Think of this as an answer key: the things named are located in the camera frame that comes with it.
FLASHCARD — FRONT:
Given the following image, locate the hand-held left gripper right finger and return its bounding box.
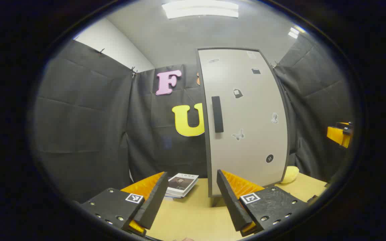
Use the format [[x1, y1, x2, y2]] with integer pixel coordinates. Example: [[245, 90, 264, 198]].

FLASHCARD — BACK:
[[216, 169, 309, 237]]

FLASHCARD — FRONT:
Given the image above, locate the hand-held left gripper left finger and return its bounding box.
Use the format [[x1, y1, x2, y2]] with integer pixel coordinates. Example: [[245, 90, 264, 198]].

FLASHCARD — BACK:
[[79, 172, 169, 237]]

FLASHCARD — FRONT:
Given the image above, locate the dark grey cabinet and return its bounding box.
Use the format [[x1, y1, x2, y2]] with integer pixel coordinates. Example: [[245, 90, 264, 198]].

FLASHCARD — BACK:
[[196, 48, 297, 206]]

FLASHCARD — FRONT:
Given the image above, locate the black door handle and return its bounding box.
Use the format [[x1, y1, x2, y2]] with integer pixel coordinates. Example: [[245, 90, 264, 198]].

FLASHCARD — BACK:
[[211, 96, 224, 133]]

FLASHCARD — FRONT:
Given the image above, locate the grey cabinet door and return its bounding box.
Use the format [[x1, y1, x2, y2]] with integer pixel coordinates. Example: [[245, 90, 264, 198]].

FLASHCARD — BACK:
[[196, 48, 290, 197]]

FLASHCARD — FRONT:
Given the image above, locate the white portrait cover book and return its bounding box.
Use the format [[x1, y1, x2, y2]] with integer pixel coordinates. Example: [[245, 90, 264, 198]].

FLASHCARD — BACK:
[[165, 173, 199, 197]]

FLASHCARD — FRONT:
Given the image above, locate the yellow bun toy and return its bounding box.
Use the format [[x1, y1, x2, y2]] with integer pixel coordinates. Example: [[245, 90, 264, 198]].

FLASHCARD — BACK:
[[279, 166, 300, 184]]

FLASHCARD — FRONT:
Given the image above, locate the black backdrop cloth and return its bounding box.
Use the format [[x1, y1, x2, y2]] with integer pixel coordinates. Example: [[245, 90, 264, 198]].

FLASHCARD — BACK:
[[34, 39, 352, 203]]

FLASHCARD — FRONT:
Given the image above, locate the long ceiling light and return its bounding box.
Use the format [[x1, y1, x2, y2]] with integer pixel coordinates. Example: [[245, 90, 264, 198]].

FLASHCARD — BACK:
[[162, 0, 239, 19]]

